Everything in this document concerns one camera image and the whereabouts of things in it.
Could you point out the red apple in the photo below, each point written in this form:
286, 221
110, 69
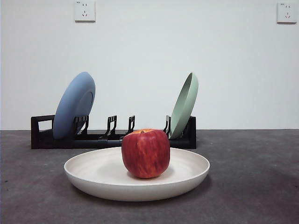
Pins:
146, 156

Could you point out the cream yellow plate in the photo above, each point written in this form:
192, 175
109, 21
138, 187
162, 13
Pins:
98, 177

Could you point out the green plate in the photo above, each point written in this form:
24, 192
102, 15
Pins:
184, 109

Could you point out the blue plate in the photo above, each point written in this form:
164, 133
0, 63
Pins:
70, 105

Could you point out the black plate rack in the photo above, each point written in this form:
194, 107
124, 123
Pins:
46, 141

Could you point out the white wall socket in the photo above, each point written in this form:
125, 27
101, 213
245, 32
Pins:
85, 11
286, 12

